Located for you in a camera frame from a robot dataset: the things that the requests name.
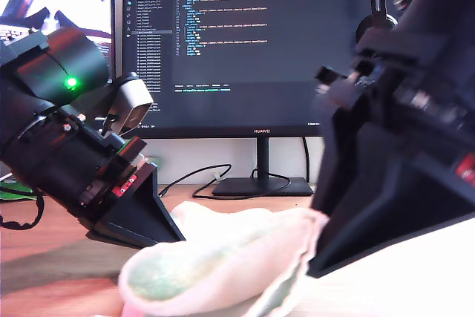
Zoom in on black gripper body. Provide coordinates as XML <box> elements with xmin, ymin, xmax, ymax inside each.
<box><xmin>5</xmin><ymin>108</ymin><xmax>148</xmax><ymax>223</ymax></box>

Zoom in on pink white checked tea towel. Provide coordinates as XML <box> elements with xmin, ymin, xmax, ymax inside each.
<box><xmin>117</xmin><ymin>200</ymin><xmax>332</xmax><ymax>317</ymax></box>

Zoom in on green foil packet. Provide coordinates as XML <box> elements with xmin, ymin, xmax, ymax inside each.
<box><xmin>0</xmin><ymin>179</ymin><xmax>38</xmax><ymax>200</ymax></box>

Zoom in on black Huawei computer monitor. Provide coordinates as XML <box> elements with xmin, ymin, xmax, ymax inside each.
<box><xmin>120</xmin><ymin>0</ymin><xmax>416</xmax><ymax>197</ymax></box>

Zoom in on black over-ear headphones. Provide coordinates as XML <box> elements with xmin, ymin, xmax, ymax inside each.
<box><xmin>355</xmin><ymin>0</ymin><xmax>400</xmax><ymax>49</ymax></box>

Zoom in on black monitor power cable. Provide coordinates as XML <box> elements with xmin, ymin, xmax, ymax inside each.
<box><xmin>301</xmin><ymin>137</ymin><xmax>312</xmax><ymax>184</ymax></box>

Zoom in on black monitor signal cable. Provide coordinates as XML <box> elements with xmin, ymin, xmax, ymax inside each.
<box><xmin>251</xmin><ymin>166</ymin><xmax>291</xmax><ymax>189</ymax></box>

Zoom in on black desk cable with plug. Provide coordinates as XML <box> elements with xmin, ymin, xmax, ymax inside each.
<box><xmin>158</xmin><ymin>163</ymin><xmax>233</xmax><ymax>199</ymax></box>

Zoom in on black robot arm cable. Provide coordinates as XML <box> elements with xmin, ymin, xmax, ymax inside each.
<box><xmin>0</xmin><ymin>185</ymin><xmax>46</xmax><ymax>231</ymax></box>

